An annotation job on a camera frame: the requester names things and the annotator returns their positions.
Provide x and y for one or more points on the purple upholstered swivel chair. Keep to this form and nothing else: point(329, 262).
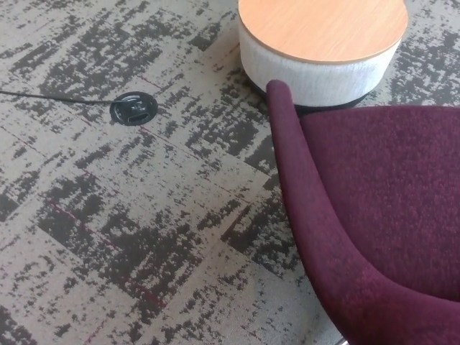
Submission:
point(377, 197)

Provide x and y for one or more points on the black round floor outlet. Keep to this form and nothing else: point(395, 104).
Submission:
point(133, 108)

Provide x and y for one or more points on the round wood-top grey side table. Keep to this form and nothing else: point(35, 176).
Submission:
point(316, 28)

